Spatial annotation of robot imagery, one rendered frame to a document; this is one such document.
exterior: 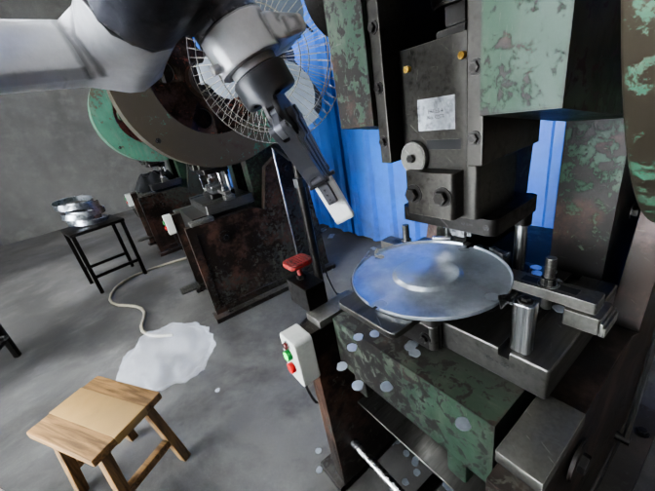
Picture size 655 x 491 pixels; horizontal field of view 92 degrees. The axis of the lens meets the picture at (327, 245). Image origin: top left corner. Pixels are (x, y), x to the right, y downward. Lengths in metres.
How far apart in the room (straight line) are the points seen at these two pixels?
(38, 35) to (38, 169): 6.52
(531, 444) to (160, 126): 1.64
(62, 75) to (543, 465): 0.73
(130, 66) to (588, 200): 0.78
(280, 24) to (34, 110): 6.61
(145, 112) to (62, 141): 5.30
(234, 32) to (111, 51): 0.13
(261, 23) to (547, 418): 0.65
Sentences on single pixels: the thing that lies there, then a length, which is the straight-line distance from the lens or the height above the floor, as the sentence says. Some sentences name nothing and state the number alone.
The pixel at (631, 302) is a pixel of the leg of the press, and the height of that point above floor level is 0.64.
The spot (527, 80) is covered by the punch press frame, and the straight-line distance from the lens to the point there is 0.47.
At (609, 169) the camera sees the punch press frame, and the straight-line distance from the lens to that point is 0.77.
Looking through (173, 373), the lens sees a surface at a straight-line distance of 1.75.
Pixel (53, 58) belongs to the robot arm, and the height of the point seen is 1.20.
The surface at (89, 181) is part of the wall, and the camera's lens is 6.96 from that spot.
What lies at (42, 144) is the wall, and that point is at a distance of 6.97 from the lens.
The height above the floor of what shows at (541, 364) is 0.71.
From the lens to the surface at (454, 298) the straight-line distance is 0.57.
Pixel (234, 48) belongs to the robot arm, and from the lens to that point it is 0.44.
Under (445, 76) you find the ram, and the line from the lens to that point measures 0.58.
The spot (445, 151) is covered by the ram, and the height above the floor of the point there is 1.00.
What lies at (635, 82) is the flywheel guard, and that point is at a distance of 0.24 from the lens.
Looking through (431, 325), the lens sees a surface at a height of 0.71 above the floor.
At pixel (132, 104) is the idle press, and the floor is 1.26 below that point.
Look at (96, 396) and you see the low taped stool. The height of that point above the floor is 0.33.
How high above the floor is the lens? 1.10
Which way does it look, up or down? 23 degrees down
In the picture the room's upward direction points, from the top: 11 degrees counter-clockwise
